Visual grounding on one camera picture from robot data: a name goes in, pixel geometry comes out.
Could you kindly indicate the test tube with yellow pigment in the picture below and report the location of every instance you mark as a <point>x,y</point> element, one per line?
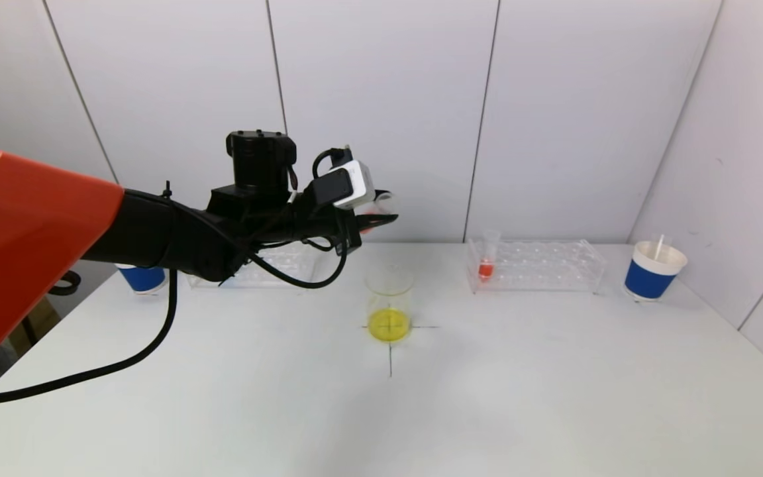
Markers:
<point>657,248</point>

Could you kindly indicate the clear acrylic test tube rack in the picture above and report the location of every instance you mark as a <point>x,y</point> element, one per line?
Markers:
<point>289,265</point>
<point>540,273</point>

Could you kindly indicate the blue paper cup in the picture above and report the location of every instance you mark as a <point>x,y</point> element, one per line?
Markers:
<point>143,278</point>
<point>648,281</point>

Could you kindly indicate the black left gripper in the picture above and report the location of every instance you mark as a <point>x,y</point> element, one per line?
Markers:
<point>353,237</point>

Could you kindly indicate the test tube with red pigment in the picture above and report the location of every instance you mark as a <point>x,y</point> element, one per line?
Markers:
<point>381,202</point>
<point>485,270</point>

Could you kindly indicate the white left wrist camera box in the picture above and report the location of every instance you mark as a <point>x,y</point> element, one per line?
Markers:
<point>352,185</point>

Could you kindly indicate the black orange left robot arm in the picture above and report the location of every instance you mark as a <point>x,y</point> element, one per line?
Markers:
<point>24,245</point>

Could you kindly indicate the clear glass beaker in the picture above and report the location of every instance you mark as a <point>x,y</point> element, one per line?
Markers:
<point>389,323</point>

